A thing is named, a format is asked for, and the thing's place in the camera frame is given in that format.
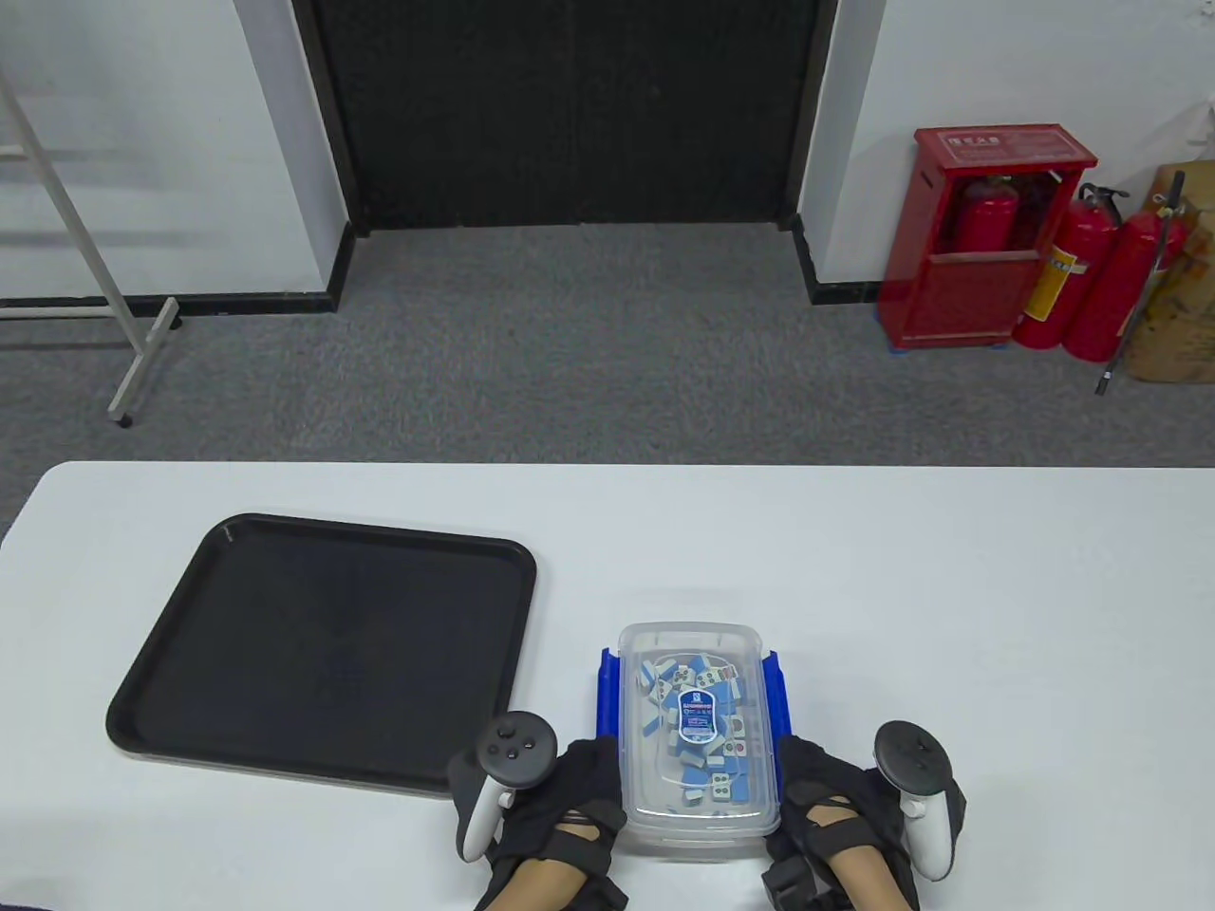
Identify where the plain red fire extinguisher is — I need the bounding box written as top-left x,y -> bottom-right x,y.
1061,204 -> 1187,363

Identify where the dark grey controller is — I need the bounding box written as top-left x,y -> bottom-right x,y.
871,721 -> 967,879
448,712 -> 560,863

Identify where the red extinguisher inside cabinet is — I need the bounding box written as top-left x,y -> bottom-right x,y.
954,176 -> 1021,255

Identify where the person's right hand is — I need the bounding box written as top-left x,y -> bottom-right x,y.
776,735 -> 922,911

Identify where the person's right forearm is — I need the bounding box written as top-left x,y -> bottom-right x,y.
826,845 -> 898,911

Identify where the person's left hand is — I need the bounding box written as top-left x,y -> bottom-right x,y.
479,735 -> 629,911

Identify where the black plastic tray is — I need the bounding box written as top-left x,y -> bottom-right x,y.
104,513 -> 538,796

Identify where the person's left forearm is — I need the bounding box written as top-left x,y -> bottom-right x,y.
489,859 -> 589,911

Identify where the brown cardboard box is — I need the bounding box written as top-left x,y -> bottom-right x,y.
1120,161 -> 1215,385

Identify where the clear lid with blue label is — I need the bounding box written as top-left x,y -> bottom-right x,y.
617,622 -> 781,841

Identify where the black double door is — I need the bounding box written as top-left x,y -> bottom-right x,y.
290,0 -> 841,233

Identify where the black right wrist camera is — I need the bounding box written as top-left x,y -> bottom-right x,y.
762,854 -> 827,911

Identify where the red fire extinguisher cabinet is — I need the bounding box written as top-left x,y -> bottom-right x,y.
876,123 -> 1099,350

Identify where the white metal stand frame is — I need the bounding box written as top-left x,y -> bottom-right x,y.
0,66 -> 181,428

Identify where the pile of blue mahjong tiles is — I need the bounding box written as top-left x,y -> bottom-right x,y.
641,653 -> 760,808

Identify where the clear container with blue clips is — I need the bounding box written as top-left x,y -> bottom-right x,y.
596,622 -> 794,860

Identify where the red extinguisher with yellow label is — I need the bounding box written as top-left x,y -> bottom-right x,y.
1011,183 -> 1126,350

